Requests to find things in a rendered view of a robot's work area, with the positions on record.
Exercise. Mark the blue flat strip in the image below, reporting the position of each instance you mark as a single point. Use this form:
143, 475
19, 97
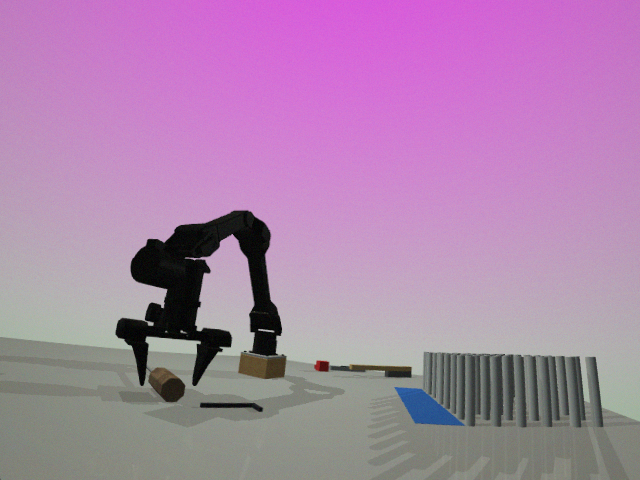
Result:
424, 409

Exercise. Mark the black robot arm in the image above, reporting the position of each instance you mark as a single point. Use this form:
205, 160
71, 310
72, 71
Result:
164, 265

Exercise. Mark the small red block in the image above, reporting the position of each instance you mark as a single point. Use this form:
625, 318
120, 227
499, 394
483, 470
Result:
322, 366

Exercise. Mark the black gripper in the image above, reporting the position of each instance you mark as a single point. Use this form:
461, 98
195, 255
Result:
180, 313

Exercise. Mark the wooden-handled tool with grey metal shaft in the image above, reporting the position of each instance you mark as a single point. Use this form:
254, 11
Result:
167, 384

